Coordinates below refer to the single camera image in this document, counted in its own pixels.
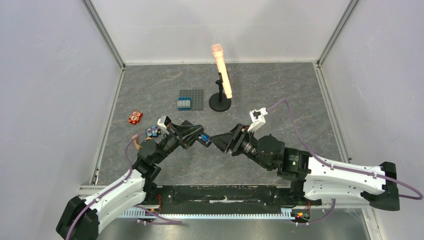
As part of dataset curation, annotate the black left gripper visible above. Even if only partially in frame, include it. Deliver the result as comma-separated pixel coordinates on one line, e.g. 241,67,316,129
153,122,204,164

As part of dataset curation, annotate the small blue piece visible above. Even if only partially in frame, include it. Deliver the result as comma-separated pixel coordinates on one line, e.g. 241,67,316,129
200,134,210,144

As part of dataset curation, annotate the blue grey toy brick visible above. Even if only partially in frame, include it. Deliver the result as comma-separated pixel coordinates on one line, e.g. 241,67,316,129
176,97,192,111

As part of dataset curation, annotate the grey brick baseplate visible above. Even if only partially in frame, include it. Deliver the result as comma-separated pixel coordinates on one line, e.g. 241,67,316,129
178,89,205,111

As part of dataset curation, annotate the blue black toy figure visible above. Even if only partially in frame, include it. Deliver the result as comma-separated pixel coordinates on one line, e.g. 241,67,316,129
145,126,162,138

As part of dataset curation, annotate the black microphone stand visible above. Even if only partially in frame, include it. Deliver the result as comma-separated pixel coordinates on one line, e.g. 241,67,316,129
208,72,232,112

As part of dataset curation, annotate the red owl toy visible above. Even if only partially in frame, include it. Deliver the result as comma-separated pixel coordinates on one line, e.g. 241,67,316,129
128,110,144,125

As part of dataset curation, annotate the pink toy microphone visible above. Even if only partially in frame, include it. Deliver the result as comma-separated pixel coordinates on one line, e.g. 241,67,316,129
211,43,233,99

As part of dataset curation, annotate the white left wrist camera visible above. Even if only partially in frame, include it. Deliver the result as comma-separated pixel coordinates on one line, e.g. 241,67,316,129
156,115,172,130

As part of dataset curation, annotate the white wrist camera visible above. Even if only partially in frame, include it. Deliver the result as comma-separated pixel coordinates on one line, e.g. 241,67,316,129
156,115,172,130
247,107,268,133

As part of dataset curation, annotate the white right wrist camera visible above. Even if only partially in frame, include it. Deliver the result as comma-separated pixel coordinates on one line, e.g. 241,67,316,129
247,107,268,133

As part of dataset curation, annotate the black mounting base plate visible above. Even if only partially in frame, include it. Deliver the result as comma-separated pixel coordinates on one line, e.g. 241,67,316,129
142,185,322,215

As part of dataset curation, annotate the white slotted cable duct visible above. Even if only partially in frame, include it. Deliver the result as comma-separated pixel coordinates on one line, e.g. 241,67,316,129
118,207,296,221

